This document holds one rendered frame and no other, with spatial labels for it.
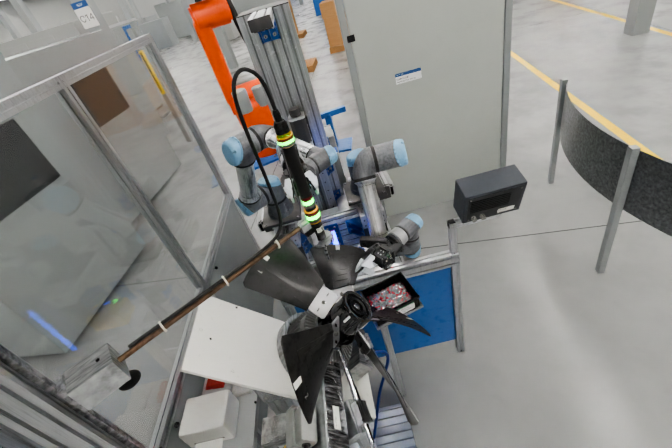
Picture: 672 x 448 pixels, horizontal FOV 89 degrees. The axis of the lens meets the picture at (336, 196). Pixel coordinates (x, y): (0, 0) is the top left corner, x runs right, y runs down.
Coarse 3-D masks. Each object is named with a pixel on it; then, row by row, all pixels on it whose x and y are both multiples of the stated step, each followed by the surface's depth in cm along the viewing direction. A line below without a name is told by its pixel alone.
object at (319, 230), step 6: (276, 114) 83; (276, 120) 84; (282, 120) 84; (276, 126) 84; (282, 126) 84; (276, 132) 85; (282, 132) 84; (318, 228) 102; (318, 234) 103; (324, 234) 105; (318, 240) 105
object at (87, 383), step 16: (96, 352) 76; (112, 352) 76; (80, 368) 73; (96, 368) 72; (112, 368) 73; (64, 384) 70; (80, 384) 70; (96, 384) 72; (112, 384) 74; (80, 400) 71; (96, 400) 73
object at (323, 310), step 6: (324, 288) 114; (318, 294) 113; (324, 294) 113; (330, 294) 114; (318, 300) 112; (330, 300) 113; (312, 306) 112; (318, 306) 112; (324, 306) 112; (330, 306) 113; (312, 312) 111; (318, 312) 112; (324, 312) 112
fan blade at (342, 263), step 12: (312, 252) 139; (336, 252) 139; (348, 252) 139; (360, 252) 140; (324, 264) 134; (336, 264) 133; (348, 264) 133; (324, 276) 130; (336, 276) 128; (348, 276) 127; (336, 288) 124
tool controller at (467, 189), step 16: (480, 176) 146; (496, 176) 144; (512, 176) 143; (464, 192) 143; (480, 192) 141; (496, 192) 141; (512, 192) 143; (464, 208) 146; (480, 208) 147; (496, 208) 149; (512, 208) 152
